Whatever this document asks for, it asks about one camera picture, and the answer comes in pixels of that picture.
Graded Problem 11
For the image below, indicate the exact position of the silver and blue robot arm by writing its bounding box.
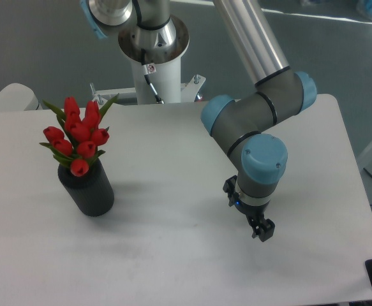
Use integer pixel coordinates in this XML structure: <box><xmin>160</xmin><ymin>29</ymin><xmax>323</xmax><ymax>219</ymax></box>
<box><xmin>80</xmin><ymin>1</ymin><xmax>317</xmax><ymax>241</ymax></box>

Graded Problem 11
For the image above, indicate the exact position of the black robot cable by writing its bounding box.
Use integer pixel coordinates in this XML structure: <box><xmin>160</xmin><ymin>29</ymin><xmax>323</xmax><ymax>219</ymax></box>
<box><xmin>140</xmin><ymin>48</ymin><xmax>166</xmax><ymax>105</ymax></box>

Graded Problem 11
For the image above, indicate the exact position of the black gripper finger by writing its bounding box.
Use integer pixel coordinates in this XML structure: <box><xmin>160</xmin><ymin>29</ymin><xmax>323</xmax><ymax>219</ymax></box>
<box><xmin>258</xmin><ymin>218</ymin><xmax>275</xmax><ymax>242</ymax></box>
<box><xmin>246</xmin><ymin>215</ymin><xmax>260</xmax><ymax>238</ymax></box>

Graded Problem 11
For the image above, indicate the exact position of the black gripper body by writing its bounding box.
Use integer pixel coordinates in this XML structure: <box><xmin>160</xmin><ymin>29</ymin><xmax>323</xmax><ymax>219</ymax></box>
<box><xmin>223</xmin><ymin>175</ymin><xmax>271</xmax><ymax>222</ymax></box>

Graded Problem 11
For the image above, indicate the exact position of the dark grey ribbed vase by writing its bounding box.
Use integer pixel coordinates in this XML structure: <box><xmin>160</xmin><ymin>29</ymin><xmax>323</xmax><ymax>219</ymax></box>
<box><xmin>57</xmin><ymin>159</ymin><xmax>115</xmax><ymax>217</ymax></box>

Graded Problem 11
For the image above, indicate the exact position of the red tulip bouquet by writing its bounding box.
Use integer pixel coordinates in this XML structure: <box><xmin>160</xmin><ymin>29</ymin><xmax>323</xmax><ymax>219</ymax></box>
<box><xmin>40</xmin><ymin>95</ymin><xmax>119</xmax><ymax>177</ymax></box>

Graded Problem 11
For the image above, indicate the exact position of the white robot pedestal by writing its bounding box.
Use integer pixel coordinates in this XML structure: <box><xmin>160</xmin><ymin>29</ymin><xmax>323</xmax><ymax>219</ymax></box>
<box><xmin>90</xmin><ymin>58</ymin><xmax>206</xmax><ymax>105</ymax></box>

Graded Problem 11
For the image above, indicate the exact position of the white chair back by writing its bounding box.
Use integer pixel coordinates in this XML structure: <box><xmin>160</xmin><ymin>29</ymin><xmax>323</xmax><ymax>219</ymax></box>
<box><xmin>0</xmin><ymin>83</ymin><xmax>43</xmax><ymax>112</ymax></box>

